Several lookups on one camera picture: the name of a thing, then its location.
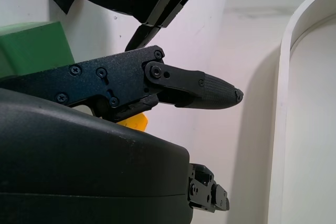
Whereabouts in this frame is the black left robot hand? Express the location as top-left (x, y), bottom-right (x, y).
top-left (83, 0), bottom-right (224, 52)

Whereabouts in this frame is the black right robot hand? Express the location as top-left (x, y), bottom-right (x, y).
top-left (0, 45), bottom-right (245, 224)

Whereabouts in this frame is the yellow block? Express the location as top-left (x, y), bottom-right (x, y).
top-left (117, 112), bottom-right (149, 132)

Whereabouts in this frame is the green block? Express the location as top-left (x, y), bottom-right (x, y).
top-left (0, 21), bottom-right (77, 78)

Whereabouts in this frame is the white curved board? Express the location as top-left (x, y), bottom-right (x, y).
top-left (267, 0), bottom-right (336, 224)

